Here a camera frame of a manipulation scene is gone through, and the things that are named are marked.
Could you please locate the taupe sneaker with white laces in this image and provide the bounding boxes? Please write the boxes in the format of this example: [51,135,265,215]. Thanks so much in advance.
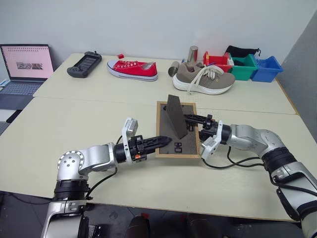
[172,61,236,96]

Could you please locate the red canvas sneaker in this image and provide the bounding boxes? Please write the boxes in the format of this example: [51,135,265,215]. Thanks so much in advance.
[106,59,159,82]

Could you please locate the wooden picture frame with stand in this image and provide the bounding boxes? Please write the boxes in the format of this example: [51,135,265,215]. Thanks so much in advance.
[154,94,201,160]

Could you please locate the dark grey handheld game console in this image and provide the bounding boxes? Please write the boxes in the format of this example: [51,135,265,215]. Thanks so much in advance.
[66,51,103,79]

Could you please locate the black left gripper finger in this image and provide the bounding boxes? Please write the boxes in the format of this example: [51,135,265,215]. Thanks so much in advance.
[147,141,171,151]
[145,135,172,145]

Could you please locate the black drawstring pouch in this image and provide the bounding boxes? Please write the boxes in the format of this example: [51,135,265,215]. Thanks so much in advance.
[224,45,261,59]

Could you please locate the red plastic bin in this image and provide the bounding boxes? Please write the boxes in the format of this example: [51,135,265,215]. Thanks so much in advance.
[203,51,234,73]

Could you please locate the green plastic bin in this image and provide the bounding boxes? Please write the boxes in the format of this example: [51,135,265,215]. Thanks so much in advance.
[227,53,259,81]

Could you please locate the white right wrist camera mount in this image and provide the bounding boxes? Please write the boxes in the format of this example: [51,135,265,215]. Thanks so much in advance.
[200,119,223,160]

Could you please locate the blue plastic bin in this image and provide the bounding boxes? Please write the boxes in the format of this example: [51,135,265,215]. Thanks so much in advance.
[250,56,284,83]

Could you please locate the dark rounded shape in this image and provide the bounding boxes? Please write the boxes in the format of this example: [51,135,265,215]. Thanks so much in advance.
[125,214,151,238]

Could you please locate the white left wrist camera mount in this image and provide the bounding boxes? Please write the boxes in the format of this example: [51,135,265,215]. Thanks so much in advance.
[121,117,138,165]

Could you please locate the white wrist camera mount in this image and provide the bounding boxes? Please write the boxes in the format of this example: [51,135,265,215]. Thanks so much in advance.
[121,117,138,165]
[200,119,223,160]

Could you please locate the tall shiny metal cylinder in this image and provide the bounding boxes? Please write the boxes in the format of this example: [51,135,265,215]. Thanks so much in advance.
[186,45,199,63]

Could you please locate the grey partition panel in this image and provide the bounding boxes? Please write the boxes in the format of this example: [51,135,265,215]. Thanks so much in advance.
[274,9,317,136]

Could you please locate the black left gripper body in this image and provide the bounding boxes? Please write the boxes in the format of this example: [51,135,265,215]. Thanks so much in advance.
[127,134,150,164]

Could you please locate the shiny metal cup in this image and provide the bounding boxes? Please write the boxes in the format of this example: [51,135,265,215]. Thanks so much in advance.
[167,60,181,78]

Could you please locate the open laptop computer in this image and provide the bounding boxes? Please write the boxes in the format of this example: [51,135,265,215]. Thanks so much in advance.
[0,44,55,110]

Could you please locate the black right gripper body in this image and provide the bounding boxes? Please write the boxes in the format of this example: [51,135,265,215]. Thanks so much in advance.
[198,114,219,142]

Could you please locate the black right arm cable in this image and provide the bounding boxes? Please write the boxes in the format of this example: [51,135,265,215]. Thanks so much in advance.
[202,146,264,170]

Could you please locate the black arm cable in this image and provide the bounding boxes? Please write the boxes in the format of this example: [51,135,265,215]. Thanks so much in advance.
[202,146,264,170]
[85,135,124,200]

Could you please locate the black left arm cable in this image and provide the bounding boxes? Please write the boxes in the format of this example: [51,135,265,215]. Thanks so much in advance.
[85,135,124,200]

